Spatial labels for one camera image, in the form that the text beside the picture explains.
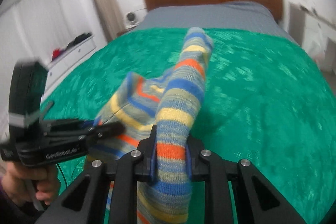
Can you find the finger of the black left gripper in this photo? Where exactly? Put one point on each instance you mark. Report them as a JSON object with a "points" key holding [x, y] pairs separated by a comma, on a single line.
{"points": [[70, 124], [96, 132]]}

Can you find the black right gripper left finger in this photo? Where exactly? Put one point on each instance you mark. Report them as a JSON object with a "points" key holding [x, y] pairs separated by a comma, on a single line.
{"points": [[84, 201]]}

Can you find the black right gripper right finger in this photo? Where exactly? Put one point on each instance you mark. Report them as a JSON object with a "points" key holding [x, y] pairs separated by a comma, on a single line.
{"points": [[236, 192]]}

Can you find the striped knitted sweater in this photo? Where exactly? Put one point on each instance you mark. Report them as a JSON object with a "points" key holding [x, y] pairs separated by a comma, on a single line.
{"points": [[170, 103]]}

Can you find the dark clothes on cabinet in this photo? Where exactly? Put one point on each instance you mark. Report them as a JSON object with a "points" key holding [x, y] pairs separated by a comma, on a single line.
{"points": [[78, 40]]}

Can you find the person's left hand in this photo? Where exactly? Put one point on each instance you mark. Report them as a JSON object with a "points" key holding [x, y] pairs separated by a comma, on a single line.
{"points": [[47, 184]]}

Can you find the white drawer cabinet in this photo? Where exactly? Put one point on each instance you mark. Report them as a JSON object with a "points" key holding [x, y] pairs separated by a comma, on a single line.
{"points": [[66, 63]]}

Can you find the red cloth on cabinet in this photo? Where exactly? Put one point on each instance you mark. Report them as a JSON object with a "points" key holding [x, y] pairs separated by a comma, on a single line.
{"points": [[57, 53]]}

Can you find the green floral bedspread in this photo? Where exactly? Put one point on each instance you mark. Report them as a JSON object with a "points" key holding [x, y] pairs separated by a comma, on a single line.
{"points": [[265, 100]]}

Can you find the white round fan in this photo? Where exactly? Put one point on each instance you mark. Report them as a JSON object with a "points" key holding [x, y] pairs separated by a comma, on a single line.
{"points": [[131, 19]]}

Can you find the white bedside shelf unit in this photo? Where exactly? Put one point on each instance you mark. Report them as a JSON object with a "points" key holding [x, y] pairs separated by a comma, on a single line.
{"points": [[314, 34]]}

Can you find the grey checked bed sheet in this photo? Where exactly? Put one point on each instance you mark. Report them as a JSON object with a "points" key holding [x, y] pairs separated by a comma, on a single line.
{"points": [[241, 15]]}

